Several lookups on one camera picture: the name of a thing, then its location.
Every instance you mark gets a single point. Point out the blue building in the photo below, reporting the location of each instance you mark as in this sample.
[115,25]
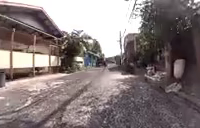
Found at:
[89,59]

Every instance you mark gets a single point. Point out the utility pole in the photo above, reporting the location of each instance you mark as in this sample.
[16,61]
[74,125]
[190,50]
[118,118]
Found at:
[120,46]

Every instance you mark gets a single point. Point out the green trees and bushes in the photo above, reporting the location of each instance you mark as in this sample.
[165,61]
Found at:
[75,48]

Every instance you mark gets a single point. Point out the grey concrete road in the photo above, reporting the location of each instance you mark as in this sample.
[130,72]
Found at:
[101,100]

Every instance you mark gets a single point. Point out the pile of rubbish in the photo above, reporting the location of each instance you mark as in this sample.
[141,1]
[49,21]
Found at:
[156,75]

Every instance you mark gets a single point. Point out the white sack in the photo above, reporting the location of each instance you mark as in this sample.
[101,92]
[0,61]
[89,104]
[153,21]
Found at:
[179,68]

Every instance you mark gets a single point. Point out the brown house with white fence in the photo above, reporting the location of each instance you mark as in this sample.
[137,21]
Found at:
[21,50]

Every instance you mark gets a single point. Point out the dark bin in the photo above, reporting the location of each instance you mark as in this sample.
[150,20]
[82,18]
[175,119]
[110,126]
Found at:
[0,79]

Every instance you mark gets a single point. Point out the dark wall with foliage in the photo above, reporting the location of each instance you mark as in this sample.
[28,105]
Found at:
[188,43]

